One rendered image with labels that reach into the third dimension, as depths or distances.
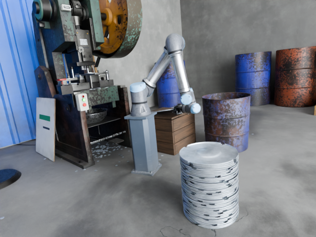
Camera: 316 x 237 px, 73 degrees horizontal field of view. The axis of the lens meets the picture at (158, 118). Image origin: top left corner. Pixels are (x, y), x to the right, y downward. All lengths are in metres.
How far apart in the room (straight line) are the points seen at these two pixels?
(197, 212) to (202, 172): 0.22
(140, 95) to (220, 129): 0.76
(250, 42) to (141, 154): 3.55
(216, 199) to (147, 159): 0.69
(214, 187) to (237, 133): 0.94
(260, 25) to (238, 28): 0.40
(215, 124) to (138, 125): 0.70
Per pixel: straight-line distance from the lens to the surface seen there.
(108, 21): 2.42
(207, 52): 5.03
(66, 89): 1.85
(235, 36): 4.76
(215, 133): 1.91
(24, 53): 3.22
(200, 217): 1.15
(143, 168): 1.65
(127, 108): 2.13
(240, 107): 1.87
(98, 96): 2.01
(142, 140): 1.56
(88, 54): 2.14
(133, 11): 2.17
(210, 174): 1.03
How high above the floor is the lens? 0.77
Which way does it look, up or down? 13 degrees down
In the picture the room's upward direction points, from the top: 5 degrees counter-clockwise
